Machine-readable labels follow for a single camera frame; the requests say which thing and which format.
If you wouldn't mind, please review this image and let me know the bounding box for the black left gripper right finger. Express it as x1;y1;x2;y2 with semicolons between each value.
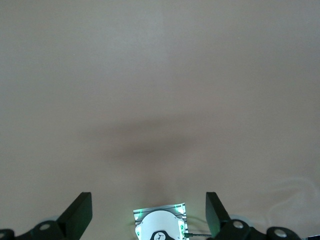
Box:
204;191;300;240

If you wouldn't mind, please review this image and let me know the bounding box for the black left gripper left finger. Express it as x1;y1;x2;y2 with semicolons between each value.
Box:
0;191;93;240

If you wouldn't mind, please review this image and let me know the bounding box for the black cable to arm base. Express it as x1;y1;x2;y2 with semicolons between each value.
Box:
184;231;214;238

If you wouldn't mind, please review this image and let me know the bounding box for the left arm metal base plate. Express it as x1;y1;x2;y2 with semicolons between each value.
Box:
132;201;188;240

